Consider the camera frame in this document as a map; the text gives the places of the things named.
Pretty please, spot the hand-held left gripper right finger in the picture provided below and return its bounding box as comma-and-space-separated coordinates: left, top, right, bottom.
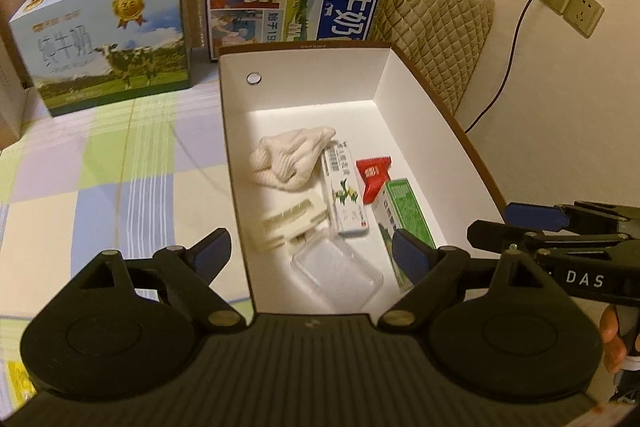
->
377, 229, 552, 334

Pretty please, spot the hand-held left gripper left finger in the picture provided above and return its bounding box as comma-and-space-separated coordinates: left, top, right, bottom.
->
80, 228, 247, 334

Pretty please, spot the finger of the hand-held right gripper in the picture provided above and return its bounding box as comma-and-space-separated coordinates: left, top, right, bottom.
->
505, 203, 633, 238
467, 220, 627, 257

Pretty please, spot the green white spray box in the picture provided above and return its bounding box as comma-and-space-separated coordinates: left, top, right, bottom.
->
370, 178, 436, 291

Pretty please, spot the white plastic clip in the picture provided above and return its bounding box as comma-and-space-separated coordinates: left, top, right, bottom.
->
248, 196, 330, 254

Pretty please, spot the clear plastic case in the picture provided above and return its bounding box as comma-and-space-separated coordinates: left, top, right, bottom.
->
291, 234, 385, 311

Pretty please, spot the long white medicine box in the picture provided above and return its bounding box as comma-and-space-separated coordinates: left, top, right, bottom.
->
322, 140, 371, 237

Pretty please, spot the red packet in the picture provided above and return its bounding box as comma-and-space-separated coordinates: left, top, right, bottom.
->
355, 156, 391, 206

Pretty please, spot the white knit cloth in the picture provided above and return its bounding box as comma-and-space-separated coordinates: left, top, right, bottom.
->
249, 125, 336, 193

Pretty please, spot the brown storage box white inside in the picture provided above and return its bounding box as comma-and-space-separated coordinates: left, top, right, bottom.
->
217, 41, 509, 314

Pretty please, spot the yellow packet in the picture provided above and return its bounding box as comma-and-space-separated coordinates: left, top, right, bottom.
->
7, 359, 39, 408

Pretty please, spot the person's right hand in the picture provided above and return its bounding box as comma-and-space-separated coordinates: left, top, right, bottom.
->
599, 305, 629, 374

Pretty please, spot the checkered tablecloth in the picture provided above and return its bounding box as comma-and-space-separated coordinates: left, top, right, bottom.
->
0, 86, 257, 409

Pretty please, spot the beige quilted chair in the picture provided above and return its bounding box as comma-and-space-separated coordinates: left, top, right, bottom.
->
367, 0, 496, 118

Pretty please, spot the light blue cow milk carton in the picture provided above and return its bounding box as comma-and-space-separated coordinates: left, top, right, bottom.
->
9, 0, 194, 118

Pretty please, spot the black power cable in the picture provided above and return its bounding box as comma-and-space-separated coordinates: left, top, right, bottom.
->
464, 0, 566, 136

